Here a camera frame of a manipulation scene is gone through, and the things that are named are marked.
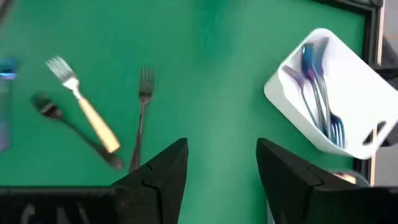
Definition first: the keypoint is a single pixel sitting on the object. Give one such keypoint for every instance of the white plastic bin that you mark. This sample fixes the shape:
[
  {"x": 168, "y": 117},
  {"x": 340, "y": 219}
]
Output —
[{"x": 351, "y": 87}]

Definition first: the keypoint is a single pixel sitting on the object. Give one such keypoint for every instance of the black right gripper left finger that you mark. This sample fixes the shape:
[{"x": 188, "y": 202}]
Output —
[{"x": 161, "y": 186}]

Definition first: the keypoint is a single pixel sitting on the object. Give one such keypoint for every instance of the black metal fork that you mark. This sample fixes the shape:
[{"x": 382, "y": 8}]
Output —
[
  {"x": 49, "y": 109},
  {"x": 145, "y": 90}
]

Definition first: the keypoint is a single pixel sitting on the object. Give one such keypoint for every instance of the green table mat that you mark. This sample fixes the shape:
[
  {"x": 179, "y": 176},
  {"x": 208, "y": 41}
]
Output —
[{"x": 211, "y": 77}]

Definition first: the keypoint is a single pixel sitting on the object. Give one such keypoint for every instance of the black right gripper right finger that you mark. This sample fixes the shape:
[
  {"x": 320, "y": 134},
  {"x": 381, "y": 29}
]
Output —
[{"x": 286, "y": 180}]

